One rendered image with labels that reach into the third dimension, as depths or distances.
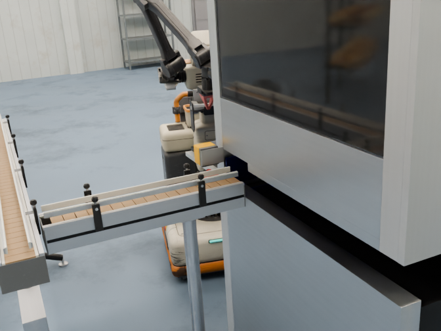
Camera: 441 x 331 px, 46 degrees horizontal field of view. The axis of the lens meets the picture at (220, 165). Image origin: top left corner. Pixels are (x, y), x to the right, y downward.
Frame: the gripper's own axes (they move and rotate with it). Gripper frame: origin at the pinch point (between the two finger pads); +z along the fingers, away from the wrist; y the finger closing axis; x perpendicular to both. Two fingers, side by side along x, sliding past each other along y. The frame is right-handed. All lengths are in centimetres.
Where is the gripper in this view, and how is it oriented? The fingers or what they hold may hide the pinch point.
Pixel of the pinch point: (208, 107)
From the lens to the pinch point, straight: 232.6
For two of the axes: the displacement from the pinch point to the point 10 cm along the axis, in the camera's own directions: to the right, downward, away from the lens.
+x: 9.0, -2.0, 3.8
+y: 4.3, 4.2, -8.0
